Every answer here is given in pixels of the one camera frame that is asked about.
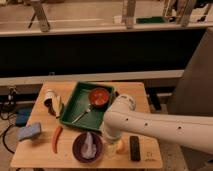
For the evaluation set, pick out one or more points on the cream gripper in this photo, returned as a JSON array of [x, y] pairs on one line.
[[110, 149]]

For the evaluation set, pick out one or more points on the grey towel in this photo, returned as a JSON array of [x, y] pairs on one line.
[[88, 150]]

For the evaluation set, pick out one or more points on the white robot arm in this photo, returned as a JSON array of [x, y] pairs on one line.
[[194, 132]]

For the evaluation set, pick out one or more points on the dark purple bowl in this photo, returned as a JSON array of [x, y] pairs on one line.
[[79, 141]]

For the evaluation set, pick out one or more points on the red bowl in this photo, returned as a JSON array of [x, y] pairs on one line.
[[98, 97]]

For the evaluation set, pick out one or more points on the yellow round fruit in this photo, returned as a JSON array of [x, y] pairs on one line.
[[120, 147]]

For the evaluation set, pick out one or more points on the black remote control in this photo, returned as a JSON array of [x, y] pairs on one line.
[[134, 149]]

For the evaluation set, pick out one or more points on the green plastic tray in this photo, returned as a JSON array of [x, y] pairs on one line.
[[79, 102]]

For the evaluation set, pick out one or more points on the white cup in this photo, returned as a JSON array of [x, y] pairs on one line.
[[49, 95]]

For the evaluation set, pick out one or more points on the blue box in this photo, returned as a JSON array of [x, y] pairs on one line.
[[22, 116]]

